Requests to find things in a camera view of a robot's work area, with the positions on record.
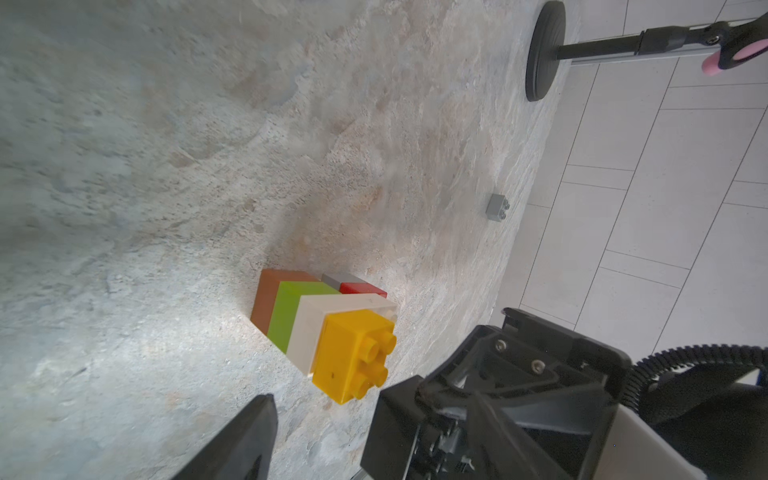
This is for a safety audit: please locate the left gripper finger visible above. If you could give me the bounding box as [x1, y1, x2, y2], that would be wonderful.
[173, 394, 278, 480]

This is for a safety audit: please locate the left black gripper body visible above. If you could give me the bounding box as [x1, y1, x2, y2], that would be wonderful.
[361, 308, 632, 479]

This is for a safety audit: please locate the green lego brick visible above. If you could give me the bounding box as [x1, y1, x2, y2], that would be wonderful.
[267, 281, 339, 354]

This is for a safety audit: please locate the white long lego brick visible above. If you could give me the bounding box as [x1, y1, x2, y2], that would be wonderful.
[286, 294, 399, 378]

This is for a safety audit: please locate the brown lego brick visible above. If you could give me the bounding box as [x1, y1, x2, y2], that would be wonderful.
[250, 269, 319, 335]

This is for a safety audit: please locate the red lego brick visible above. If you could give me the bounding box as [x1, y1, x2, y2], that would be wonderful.
[339, 282, 388, 298]

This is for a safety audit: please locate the yellow lego brick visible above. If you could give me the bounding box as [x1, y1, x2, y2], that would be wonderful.
[312, 310, 397, 405]

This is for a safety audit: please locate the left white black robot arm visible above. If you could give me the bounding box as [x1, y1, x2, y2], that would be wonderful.
[313, 308, 767, 479]

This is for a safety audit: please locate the transparent grey lego brick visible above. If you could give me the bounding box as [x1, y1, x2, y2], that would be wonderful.
[485, 193, 511, 222]

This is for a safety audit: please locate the black microphone stand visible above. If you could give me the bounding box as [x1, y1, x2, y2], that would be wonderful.
[525, 1, 767, 102]

